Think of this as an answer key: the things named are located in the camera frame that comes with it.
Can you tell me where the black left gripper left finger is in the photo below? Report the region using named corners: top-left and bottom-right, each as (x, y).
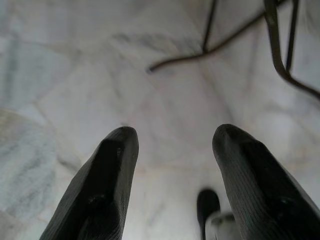
top-left (39, 126), bottom-right (140, 240)

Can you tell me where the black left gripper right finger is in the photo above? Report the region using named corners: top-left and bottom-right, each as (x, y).
top-left (211, 123), bottom-right (320, 240)

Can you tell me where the marble top folding table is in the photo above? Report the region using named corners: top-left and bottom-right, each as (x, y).
top-left (148, 0), bottom-right (320, 101)

